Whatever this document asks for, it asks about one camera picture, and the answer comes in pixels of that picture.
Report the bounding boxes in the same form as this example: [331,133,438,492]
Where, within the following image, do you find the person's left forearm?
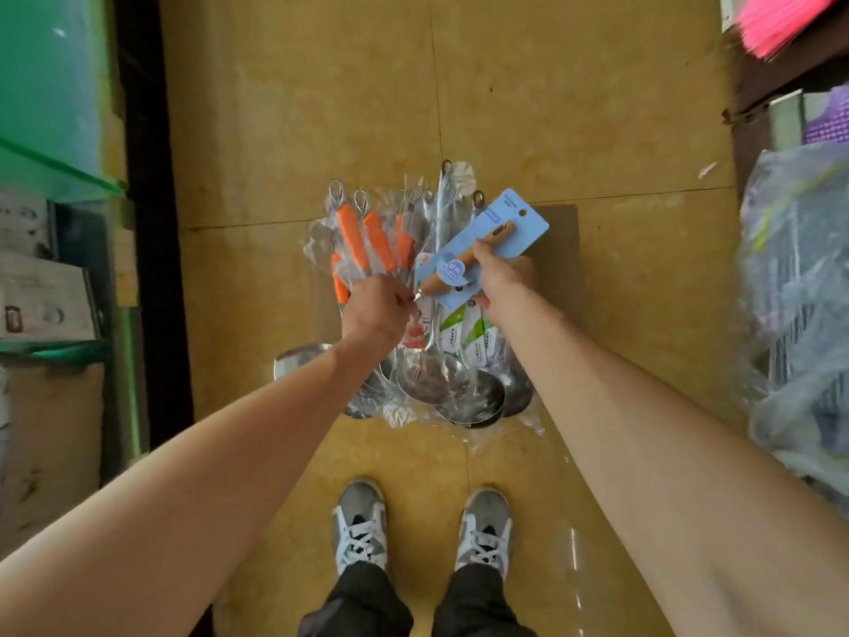
[0,341,386,637]

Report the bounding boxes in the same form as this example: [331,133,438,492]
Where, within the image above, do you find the grey white sneaker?
[332,477,393,579]
[455,487,516,581]

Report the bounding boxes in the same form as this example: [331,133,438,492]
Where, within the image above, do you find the white printed carton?
[0,189,55,257]
[0,251,105,346]

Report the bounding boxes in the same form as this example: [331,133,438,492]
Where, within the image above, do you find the pile of plastic wrapped utensils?
[736,86,849,499]

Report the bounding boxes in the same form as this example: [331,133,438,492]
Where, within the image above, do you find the pink green broom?
[727,33,849,194]
[736,0,849,61]

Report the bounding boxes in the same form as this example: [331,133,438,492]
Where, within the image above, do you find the person's left hand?
[340,274,417,356]

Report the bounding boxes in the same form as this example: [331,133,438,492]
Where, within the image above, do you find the person's right hand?
[470,242,539,313]

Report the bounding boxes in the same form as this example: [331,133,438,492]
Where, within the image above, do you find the person's right forearm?
[497,291,849,637]

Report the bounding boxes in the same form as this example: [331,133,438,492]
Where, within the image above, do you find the blue card utensil packet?
[274,189,551,386]

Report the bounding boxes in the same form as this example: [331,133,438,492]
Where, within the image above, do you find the black trousers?
[298,561,539,637]

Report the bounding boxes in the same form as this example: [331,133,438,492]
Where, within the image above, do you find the white flat board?
[719,0,751,35]

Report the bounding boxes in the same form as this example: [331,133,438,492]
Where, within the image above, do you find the pile of packaged utensils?
[302,158,546,439]

